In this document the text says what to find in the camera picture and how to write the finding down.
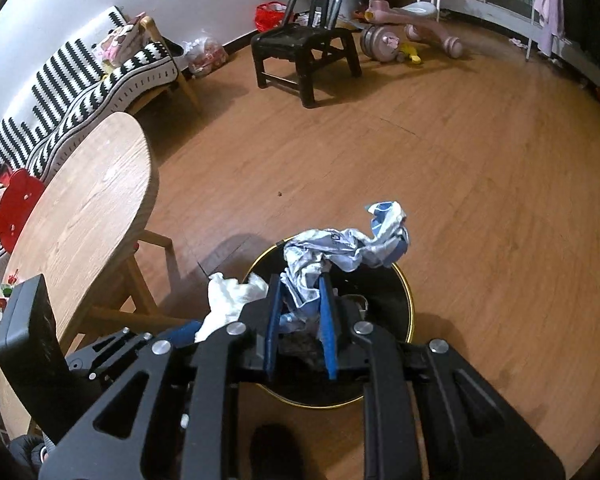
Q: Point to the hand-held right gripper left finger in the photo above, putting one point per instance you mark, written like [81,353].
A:
[272,322]

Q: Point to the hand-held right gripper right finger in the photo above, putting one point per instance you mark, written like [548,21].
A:
[327,330]

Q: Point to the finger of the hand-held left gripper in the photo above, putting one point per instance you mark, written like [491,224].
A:
[185,335]

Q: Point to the white paper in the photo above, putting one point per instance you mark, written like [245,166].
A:
[227,300]

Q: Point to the black round trash bin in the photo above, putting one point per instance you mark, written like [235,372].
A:
[380,300]

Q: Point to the blue white wrapper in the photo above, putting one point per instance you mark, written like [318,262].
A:
[330,250]

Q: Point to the red plastic chair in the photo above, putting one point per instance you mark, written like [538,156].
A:
[17,205]

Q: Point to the clear bag with packets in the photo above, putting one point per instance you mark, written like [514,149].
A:
[205,55]

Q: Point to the black wooden chair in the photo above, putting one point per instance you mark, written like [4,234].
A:
[300,40]

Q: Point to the small yellow toy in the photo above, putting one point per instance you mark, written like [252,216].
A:
[411,54]

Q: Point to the pink cartoon pillow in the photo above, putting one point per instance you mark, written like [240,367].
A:
[117,42]

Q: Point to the red plastic shopping bag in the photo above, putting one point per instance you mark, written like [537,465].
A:
[270,17]

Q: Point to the pink child tricycle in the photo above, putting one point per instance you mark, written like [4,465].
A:
[410,15]

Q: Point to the pink hanging garment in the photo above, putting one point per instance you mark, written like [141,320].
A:
[547,10]

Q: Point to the wooden frame sofa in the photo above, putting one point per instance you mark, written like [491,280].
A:
[190,95]

